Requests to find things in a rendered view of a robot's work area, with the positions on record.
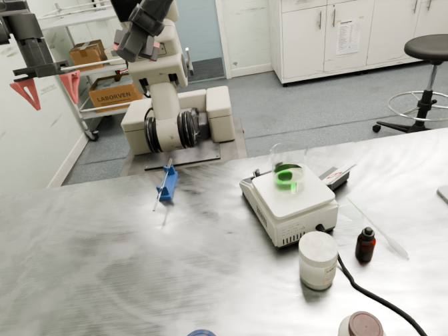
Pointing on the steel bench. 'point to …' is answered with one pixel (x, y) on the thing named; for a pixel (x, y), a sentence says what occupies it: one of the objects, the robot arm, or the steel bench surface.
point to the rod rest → (169, 185)
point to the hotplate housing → (287, 234)
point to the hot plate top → (306, 198)
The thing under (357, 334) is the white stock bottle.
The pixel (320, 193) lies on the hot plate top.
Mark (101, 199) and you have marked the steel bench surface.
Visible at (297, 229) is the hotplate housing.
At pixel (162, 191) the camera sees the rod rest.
